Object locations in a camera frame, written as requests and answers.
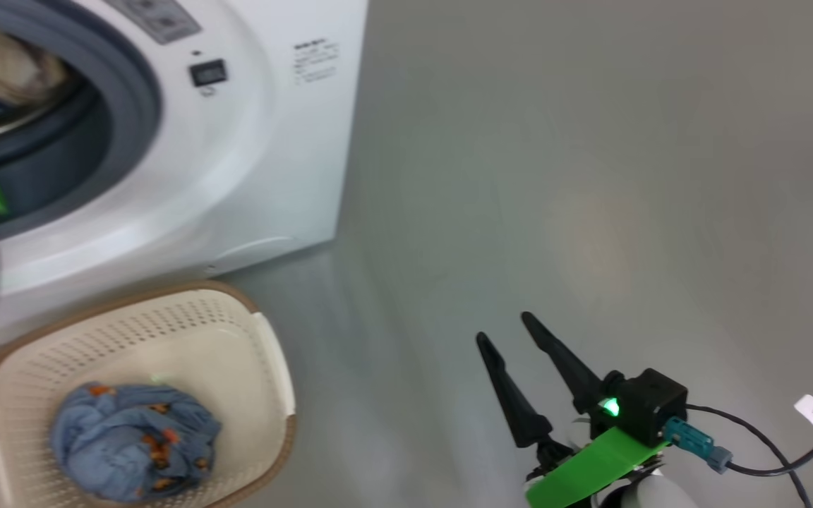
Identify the grey rubber door gasket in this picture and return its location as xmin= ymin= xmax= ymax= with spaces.
xmin=0 ymin=0 xmax=164 ymax=248

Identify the round filter cover panel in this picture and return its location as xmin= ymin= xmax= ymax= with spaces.
xmin=207 ymin=236 xmax=297 ymax=277

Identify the cream beige garment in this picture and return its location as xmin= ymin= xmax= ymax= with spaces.
xmin=0 ymin=27 xmax=70 ymax=108

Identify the white washing machine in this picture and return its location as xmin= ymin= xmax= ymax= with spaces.
xmin=0 ymin=0 xmax=369 ymax=348

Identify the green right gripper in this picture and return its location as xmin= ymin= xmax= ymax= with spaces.
xmin=476 ymin=312 xmax=669 ymax=508

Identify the blue bear-print garment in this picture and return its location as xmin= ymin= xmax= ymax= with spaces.
xmin=49 ymin=382 xmax=223 ymax=504

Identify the black door lock slot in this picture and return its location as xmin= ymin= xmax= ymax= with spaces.
xmin=188 ymin=59 xmax=229 ymax=88

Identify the cream laundry basket brown rim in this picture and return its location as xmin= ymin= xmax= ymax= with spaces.
xmin=0 ymin=280 xmax=299 ymax=508

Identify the grey warning sticker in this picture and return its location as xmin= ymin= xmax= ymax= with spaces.
xmin=104 ymin=0 xmax=203 ymax=46

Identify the small printed text label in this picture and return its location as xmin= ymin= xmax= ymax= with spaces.
xmin=292 ymin=41 xmax=342 ymax=87

